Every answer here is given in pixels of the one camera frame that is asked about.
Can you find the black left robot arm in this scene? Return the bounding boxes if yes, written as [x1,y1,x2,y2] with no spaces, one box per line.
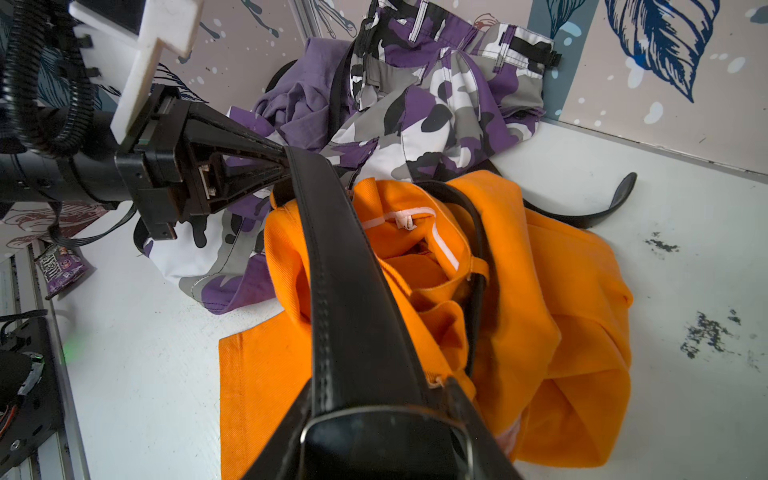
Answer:
[1,1,291,240]

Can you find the black belt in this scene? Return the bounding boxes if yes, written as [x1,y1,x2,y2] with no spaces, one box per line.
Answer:
[269,145,638,480]
[330,1,561,149]
[264,59,297,93]

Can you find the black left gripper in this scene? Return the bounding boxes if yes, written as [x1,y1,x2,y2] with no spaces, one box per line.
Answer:
[115,85,291,240]

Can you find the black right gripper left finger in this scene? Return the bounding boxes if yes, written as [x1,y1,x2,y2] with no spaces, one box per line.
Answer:
[242,380,312,480]

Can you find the orange trousers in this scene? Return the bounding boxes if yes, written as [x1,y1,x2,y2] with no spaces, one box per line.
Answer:
[219,171,633,479]

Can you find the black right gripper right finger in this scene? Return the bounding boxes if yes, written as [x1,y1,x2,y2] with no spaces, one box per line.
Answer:
[444,378,522,480]

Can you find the purple candy packet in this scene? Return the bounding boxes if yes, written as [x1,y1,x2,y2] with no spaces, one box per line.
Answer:
[34,245,90,300]

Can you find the purple camouflage trousers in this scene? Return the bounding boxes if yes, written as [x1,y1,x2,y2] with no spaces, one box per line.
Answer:
[140,0,556,316]

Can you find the lilac purple trousers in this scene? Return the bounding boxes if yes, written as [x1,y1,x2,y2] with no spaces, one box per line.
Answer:
[252,38,351,152]

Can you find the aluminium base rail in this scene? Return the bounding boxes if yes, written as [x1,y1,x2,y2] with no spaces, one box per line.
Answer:
[1,240,90,479]

